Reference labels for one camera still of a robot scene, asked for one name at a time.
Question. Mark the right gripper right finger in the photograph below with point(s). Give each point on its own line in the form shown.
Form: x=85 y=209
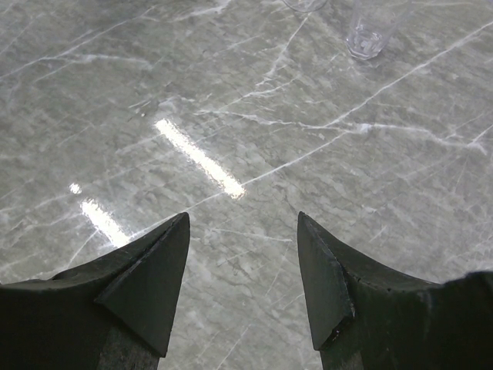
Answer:
x=365 y=315

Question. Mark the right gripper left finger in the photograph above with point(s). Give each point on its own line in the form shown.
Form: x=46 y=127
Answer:
x=115 y=312

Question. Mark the tiny clear shot glass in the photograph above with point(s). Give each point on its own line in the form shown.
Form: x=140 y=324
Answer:
x=372 y=24

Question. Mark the champagne flute base on table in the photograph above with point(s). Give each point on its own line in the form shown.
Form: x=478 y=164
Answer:
x=305 y=5

